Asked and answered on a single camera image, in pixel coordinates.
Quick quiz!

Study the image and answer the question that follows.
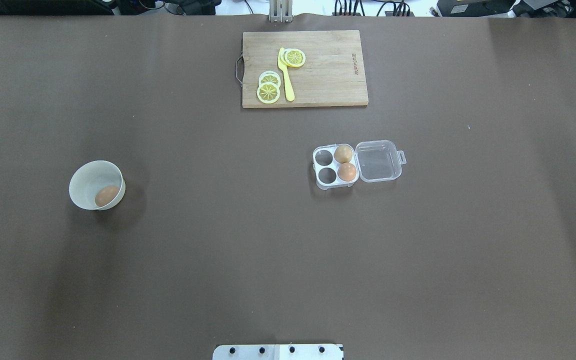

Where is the aluminium frame post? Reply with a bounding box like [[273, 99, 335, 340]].
[[269, 0, 293, 23]]

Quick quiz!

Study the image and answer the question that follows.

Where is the lemon slice on knife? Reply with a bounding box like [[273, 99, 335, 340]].
[[282, 48, 306, 68]]

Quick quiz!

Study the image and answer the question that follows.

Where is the lemon slice behind front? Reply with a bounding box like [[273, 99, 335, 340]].
[[258, 70, 282, 87]]

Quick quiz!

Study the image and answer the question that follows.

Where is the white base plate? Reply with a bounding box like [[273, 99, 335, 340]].
[[212, 343, 345, 360]]

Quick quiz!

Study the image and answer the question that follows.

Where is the clear plastic egg box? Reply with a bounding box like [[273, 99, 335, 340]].
[[311, 140, 407, 191]]

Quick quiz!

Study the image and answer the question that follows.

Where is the lemon slice under top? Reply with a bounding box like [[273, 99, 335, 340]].
[[278, 48, 289, 67]]

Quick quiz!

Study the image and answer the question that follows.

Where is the brown egg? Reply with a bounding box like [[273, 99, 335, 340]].
[[94, 186, 120, 207], [333, 144, 354, 164], [337, 162, 358, 183]]

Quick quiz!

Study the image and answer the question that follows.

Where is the yellow plastic knife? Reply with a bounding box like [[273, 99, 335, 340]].
[[277, 47, 295, 102]]

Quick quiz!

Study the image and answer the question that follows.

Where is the white bowl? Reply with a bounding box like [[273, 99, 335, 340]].
[[68, 160, 126, 211]]

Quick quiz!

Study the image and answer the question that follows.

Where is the wooden cutting board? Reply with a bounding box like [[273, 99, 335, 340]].
[[241, 29, 370, 109]]

